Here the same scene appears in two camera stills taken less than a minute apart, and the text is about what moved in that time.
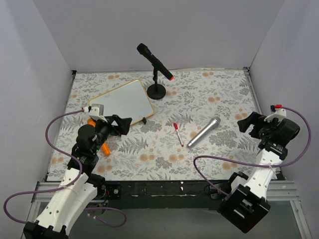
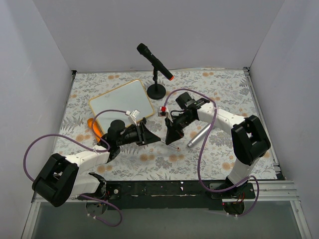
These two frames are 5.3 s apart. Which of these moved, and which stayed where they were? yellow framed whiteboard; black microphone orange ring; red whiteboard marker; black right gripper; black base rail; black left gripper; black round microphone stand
Moved: black right gripper; red whiteboard marker; black left gripper
Stayed: yellow framed whiteboard; black base rail; black round microphone stand; black microphone orange ring
